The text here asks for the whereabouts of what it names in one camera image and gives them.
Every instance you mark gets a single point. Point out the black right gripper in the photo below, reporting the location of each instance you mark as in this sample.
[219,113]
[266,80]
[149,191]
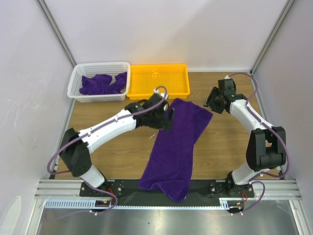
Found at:
[214,101]

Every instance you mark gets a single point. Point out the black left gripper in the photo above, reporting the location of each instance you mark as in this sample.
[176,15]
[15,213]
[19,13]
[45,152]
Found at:
[164,124]

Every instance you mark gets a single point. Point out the purple towel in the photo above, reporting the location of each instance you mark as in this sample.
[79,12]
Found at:
[170,164]
[101,84]

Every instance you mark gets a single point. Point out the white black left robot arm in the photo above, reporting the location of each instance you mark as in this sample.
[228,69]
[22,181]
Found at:
[77,146]

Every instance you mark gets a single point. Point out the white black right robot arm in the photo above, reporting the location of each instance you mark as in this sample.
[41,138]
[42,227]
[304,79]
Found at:
[266,149]

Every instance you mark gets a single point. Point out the yellow plastic tray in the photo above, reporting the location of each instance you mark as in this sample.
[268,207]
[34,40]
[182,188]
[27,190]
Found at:
[145,78]

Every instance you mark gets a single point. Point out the white perforated plastic basket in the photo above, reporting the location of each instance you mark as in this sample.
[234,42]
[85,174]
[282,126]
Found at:
[89,70]

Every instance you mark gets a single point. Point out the purple towel in basket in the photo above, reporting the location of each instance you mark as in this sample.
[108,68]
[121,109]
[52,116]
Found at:
[101,84]

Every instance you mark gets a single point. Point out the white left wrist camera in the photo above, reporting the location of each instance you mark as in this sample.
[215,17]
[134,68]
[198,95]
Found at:
[163,95]

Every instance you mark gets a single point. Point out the aluminium frame rail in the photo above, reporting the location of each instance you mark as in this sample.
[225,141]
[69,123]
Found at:
[70,188]

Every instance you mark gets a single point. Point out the white slotted cable duct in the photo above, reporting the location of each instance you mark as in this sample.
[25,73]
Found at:
[93,204]

